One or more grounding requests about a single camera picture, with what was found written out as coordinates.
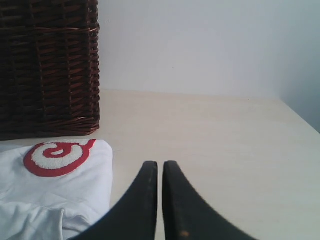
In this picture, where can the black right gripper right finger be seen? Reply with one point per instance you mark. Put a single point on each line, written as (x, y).
(187, 216)

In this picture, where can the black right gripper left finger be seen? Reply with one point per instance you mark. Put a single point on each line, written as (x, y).
(134, 216)

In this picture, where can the white t-shirt red patch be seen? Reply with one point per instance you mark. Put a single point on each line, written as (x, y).
(54, 190)

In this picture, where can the dark red wicker basket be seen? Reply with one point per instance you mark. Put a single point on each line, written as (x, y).
(49, 68)

